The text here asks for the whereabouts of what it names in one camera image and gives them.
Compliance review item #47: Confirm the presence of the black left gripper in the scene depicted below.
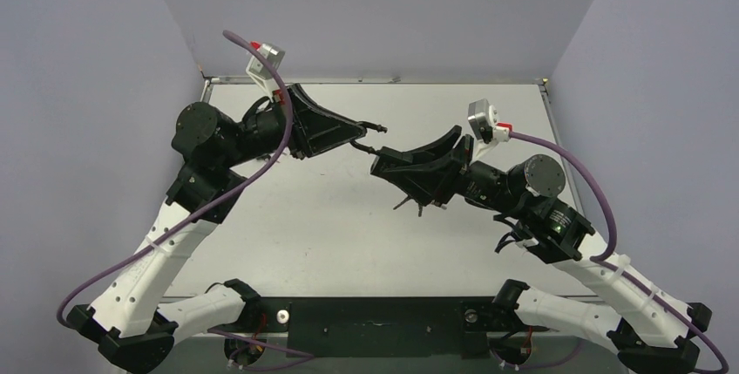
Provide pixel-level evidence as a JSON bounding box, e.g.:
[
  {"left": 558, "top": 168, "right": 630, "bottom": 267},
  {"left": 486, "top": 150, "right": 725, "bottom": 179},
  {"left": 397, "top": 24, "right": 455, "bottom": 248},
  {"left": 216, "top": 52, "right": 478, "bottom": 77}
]
[{"left": 220, "top": 83, "right": 366, "bottom": 169}]

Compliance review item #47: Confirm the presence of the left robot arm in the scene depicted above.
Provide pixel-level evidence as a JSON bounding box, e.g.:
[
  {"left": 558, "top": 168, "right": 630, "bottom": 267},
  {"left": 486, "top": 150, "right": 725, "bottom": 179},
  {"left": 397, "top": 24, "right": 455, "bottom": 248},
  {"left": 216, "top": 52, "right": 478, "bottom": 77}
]
[{"left": 66, "top": 84, "right": 370, "bottom": 373}]

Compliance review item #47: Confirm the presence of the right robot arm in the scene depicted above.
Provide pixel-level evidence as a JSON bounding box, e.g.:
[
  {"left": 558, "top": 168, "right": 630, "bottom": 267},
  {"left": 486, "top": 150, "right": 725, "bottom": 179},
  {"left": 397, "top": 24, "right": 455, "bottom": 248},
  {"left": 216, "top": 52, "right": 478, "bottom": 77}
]
[{"left": 370, "top": 124, "right": 711, "bottom": 373}]

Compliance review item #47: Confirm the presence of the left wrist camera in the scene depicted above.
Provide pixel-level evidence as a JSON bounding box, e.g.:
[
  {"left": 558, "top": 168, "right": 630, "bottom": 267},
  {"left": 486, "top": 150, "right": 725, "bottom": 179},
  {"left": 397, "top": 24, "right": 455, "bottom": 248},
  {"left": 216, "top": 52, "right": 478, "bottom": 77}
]
[{"left": 245, "top": 42, "right": 287, "bottom": 99}]

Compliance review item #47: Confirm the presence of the aluminium table edge rail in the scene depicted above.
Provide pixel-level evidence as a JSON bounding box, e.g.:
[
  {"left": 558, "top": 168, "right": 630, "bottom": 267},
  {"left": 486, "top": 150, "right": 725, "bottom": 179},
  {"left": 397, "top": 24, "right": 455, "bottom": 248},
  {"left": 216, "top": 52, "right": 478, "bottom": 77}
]
[{"left": 199, "top": 75, "right": 550, "bottom": 86}]

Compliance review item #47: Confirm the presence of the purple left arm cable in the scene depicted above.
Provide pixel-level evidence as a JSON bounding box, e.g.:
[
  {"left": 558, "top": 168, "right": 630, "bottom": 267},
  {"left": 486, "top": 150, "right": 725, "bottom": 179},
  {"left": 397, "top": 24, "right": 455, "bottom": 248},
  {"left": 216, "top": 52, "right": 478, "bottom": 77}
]
[{"left": 56, "top": 29, "right": 296, "bottom": 331}]

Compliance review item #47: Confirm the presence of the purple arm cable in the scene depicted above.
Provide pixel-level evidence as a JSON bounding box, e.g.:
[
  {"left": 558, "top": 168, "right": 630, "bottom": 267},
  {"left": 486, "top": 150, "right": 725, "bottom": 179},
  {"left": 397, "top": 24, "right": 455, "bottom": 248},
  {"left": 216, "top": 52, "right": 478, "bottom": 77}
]
[
  {"left": 56, "top": 29, "right": 296, "bottom": 331},
  {"left": 507, "top": 130, "right": 731, "bottom": 374}
]

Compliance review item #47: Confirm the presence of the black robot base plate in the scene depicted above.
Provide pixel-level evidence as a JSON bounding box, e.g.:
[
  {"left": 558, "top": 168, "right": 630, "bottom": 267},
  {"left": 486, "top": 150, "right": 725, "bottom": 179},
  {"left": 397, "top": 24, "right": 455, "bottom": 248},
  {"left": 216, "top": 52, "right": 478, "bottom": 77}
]
[{"left": 222, "top": 296, "right": 528, "bottom": 358}]

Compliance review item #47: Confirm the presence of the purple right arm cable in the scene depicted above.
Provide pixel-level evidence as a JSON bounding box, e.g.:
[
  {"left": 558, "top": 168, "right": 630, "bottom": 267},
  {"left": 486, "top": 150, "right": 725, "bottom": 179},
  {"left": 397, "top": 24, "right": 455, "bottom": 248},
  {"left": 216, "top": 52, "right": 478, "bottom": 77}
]
[{"left": 507, "top": 130, "right": 731, "bottom": 374}]

